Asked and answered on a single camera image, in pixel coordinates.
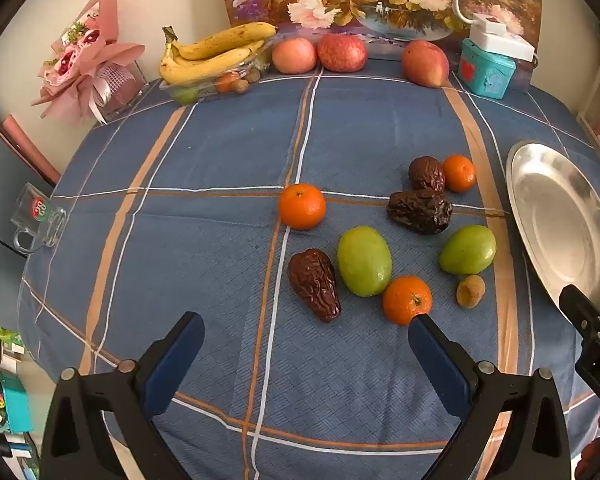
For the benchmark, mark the clear glass mug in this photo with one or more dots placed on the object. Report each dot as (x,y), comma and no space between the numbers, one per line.
(37,217)

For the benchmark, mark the clear plastic tray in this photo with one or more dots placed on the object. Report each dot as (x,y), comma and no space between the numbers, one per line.
(205,91)

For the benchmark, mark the wide dark brown date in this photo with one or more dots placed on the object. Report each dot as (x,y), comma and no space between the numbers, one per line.
(420,211)

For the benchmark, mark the pale pink apple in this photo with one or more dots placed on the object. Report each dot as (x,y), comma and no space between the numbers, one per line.
(294,55)

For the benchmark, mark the large oval green fruit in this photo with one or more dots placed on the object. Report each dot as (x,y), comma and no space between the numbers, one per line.
(364,267)

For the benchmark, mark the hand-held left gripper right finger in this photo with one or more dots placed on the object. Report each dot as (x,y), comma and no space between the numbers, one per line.
(440,365)

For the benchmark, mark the small round green fruit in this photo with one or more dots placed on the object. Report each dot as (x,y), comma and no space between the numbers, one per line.
(467,249)

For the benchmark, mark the blue plaid tablecloth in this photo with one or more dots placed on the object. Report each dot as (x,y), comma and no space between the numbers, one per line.
(205,260)

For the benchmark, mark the bunch of yellow bananas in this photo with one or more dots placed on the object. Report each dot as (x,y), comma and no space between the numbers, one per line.
(215,52)

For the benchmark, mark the teal storage box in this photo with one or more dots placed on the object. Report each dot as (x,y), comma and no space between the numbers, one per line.
(16,405)

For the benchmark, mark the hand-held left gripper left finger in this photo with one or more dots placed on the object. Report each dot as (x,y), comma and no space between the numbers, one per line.
(177,365)

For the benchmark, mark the pink paper bouquet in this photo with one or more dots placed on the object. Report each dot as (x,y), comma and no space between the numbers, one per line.
(80,55)

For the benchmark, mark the white gooseneck lamp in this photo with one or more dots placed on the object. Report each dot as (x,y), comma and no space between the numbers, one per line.
(502,42)

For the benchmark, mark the silver metal plate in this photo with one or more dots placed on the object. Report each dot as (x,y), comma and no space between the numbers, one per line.
(560,210)

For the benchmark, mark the orange tangerine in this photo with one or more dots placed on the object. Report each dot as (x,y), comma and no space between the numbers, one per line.
(459,173)
(407,300)
(302,206)

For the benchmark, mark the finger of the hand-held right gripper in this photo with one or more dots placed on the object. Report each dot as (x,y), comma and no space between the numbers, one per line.
(577,305)

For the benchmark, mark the clear glass vase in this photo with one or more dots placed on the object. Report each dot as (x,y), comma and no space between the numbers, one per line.
(122,92)

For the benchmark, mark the person's right hand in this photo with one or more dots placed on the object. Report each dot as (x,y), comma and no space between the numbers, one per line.
(597,440)

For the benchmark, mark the large red yellow apple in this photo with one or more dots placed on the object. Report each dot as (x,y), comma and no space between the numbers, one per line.
(425,64)

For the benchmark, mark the tiny green fruit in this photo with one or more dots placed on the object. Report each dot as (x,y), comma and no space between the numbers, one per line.
(185,95)

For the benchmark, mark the round dark brown date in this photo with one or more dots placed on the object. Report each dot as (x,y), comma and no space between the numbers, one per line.
(426,174)

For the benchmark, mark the tiny orange fruit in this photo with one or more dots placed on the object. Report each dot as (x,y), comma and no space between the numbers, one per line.
(225,83)

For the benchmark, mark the small brown longan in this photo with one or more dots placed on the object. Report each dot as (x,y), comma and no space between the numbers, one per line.
(469,291)
(252,76)
(240,86)

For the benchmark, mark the grey cabinet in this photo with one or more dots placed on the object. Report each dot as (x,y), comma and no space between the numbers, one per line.
(5,195)

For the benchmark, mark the long dark brown date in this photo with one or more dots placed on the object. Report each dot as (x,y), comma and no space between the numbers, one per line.
(314,285)

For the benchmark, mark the teal house-shaped box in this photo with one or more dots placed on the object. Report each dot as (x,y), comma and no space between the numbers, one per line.
(485,72)

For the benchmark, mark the dark red apple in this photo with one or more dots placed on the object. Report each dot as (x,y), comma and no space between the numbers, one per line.
(342,52)

